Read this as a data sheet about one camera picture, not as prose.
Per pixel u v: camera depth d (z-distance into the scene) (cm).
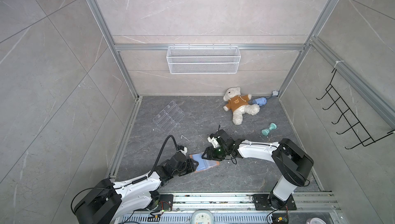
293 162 46
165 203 73
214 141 82
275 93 122
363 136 61
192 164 78
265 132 96
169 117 101
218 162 86
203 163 85
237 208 73
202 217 67
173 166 65
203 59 101
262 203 73
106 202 41
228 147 69
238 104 106
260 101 111
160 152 65
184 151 80
